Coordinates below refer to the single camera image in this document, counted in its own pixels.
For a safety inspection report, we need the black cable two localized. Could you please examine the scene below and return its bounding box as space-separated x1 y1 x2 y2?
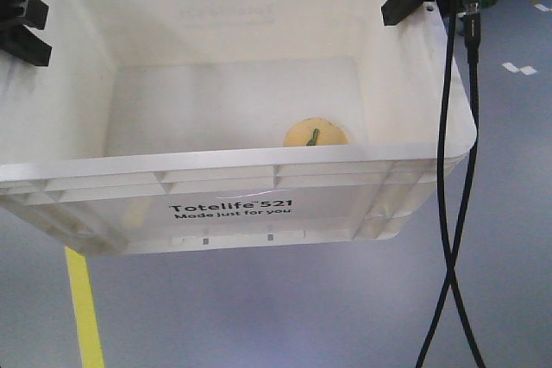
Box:
442 3 486 368

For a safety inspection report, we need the white plastic Totelife crate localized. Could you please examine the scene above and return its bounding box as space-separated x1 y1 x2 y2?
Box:
1 0 446 255

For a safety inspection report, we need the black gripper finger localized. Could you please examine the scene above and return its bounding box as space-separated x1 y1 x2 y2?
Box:
1 25 52 66
1 0 48 29

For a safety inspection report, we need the yellow floor tape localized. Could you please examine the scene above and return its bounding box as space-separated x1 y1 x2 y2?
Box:
65 247 105 368

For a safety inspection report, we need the yellow plush bun green stripe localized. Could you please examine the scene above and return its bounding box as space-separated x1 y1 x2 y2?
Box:
283 117 348 147

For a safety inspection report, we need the black cable one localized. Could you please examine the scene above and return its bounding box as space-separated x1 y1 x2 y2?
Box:
414 0 469 368

